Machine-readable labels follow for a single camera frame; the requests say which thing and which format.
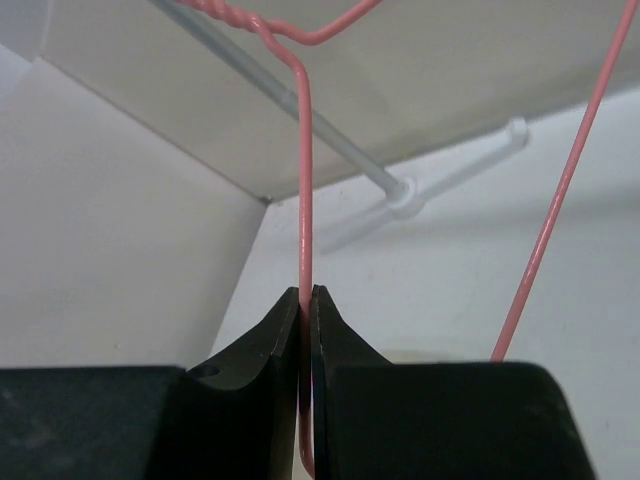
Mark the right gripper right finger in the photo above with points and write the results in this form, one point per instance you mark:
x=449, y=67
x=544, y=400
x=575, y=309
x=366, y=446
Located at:
x=374, y=419

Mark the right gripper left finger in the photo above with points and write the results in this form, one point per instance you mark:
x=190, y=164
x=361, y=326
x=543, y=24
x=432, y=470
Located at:
x=232, y=416

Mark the pink wire hanger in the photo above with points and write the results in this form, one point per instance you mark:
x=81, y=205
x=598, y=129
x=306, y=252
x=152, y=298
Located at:
x=268, y=30

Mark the left white rack stand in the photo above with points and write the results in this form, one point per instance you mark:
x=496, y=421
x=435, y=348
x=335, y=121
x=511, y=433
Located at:
x=404, y=197

